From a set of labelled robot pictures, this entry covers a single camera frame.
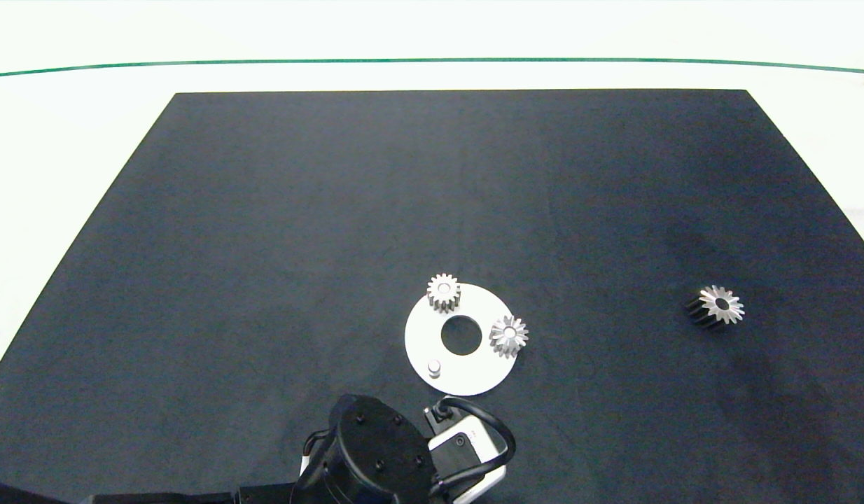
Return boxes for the larger steel gear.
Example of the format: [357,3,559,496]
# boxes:
[684,284,746,330]

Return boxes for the round white plate with pins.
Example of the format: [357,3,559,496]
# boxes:
[405,283,520,397]

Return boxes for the black cable with white tag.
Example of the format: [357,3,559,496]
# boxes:
[289,428,335,504]

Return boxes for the black cable loop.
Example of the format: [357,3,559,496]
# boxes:
[432,396,517,499]

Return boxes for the boxy wrist camera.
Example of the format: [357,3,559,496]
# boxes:
[424,406,507,504]

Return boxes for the small steel gear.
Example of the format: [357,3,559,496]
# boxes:
[489,315,529,359]
[426,273,462,314]

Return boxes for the dark mat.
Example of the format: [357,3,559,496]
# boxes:
[0,89,864,504]

